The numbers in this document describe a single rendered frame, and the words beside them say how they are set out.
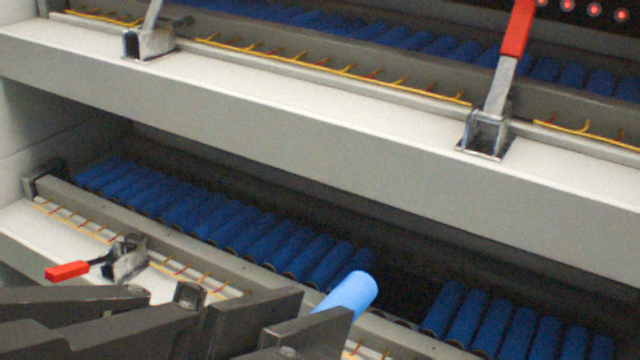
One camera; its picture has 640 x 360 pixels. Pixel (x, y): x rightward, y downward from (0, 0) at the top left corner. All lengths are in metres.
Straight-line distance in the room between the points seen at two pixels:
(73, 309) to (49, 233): 0.40
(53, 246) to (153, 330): 0.40
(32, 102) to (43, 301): 0.47
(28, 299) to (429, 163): 0.23
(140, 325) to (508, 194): 0.22
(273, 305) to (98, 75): 0.30
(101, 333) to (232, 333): 0.06
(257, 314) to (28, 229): 0.41
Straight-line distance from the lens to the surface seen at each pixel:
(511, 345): 0.45
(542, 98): 0.38
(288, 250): 0.50
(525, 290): 0.50
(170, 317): 0.19
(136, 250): 0.51
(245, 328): 0.22
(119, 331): 0.17
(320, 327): 0.22
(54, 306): 0.18
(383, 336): 0.42
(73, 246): 0.57
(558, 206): 0.33
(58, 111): 0.66
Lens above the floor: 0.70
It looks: 15 degrees down
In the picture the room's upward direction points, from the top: 12 degrees clockwise
